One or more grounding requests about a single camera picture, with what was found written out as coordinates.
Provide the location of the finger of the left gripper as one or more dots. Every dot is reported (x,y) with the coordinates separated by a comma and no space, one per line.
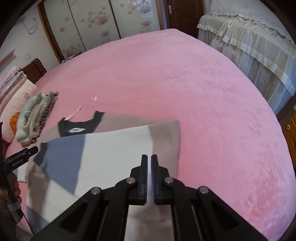
(18,159)

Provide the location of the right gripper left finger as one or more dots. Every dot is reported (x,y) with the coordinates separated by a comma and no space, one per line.
(138,189)

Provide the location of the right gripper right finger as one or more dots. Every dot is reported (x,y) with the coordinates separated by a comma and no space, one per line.
(161,195)

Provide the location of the colour-block knit sweater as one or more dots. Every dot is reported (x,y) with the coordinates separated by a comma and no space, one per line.
(75,157)

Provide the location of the person's left hand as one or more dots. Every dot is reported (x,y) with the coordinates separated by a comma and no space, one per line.
(12,205)

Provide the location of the folded grey fleece garment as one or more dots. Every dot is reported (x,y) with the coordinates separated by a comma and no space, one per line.
(28,127)

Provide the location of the folded patterned garment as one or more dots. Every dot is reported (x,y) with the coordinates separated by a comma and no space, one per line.
(53,95)

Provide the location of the pink pillow orange print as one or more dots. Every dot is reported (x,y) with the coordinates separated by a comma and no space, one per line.
(12,106)

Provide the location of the pink bed blanket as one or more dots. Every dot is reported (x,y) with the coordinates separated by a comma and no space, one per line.
(231,141)

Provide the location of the striped folded quilt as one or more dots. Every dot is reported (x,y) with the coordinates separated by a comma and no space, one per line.
(11,81)

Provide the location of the dark wooden headboard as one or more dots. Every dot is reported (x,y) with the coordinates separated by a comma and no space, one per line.
(35,70)

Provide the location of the floral sliding wardrobe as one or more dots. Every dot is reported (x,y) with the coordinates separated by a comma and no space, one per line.
(74,27)

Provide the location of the wooden bedside cabinet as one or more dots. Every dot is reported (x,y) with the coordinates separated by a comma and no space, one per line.
(286,118)

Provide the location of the dark wooden door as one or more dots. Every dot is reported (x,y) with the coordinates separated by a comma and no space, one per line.
(184,15)

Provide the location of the beige lace covered furniture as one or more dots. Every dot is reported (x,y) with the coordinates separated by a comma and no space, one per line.
(256,41)

